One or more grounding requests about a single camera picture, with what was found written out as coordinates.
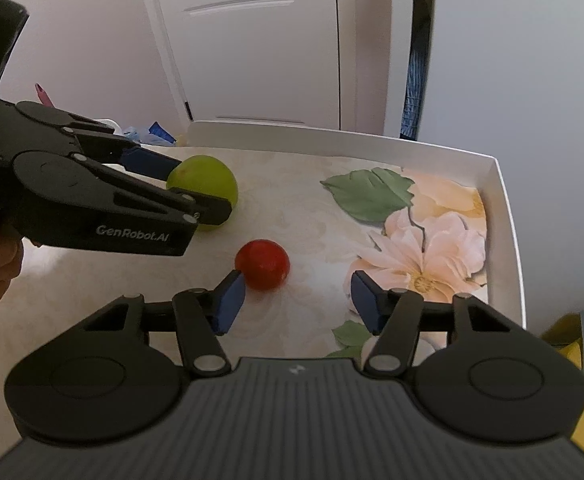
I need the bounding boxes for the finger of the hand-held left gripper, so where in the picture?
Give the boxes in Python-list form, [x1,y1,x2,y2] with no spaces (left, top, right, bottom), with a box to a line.
[77,155,234,229]
[64,119,183,181]

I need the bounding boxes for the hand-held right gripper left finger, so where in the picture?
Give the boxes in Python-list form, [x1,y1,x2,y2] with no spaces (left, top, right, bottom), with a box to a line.
[79,269,247,377]

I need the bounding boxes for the blue striped cloth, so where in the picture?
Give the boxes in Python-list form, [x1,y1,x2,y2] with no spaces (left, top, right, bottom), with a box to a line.
[401,42,431,139]

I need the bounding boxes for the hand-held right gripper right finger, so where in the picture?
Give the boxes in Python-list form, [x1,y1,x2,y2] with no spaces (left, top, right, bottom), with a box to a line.
[350,270,530,376]

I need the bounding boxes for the pink plastic object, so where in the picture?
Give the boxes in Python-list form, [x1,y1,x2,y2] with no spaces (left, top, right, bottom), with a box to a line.
[34,82,56,109]

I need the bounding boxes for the white panelled door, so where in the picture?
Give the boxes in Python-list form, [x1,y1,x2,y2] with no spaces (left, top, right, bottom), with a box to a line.
[139,0,358,131]

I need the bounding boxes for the blue plastic bag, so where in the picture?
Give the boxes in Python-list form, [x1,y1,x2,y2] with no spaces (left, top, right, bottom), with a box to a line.
[122,121,176,149]

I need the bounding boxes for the white tray with floral liner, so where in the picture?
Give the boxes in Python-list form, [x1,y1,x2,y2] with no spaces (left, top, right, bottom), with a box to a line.
[0,120,529,366]

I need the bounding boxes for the red tomato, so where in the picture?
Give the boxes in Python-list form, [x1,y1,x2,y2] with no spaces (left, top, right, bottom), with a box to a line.
[235,240,291,291]

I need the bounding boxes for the green apple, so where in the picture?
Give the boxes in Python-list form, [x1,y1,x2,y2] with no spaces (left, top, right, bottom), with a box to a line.
[167,155,239,232]

